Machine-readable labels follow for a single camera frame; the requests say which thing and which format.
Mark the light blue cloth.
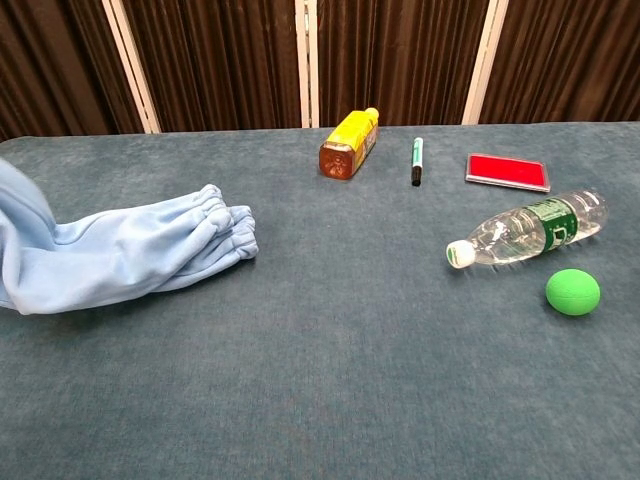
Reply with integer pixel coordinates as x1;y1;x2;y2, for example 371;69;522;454
0;157;260;316

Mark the amber tea bottle yellow label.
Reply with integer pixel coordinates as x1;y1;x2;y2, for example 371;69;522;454
318;106;380;180

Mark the teal felt table cover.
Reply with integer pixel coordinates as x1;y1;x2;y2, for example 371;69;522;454
0;121;640;480

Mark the green and white marker pen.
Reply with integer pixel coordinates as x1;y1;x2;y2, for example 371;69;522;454
410;136;425;188

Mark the red ink pad case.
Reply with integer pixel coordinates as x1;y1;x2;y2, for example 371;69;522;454
464;152;552;194

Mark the black curtain partition panel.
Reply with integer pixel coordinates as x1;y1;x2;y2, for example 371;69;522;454
305;0;501;129
469;0;640;125
112;0;307;135
0;0;151;144

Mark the clear water bottle green label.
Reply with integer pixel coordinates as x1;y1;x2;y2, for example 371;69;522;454
445;188;610;271

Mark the green foam ball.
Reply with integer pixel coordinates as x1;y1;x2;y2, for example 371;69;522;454
544;268;602;317

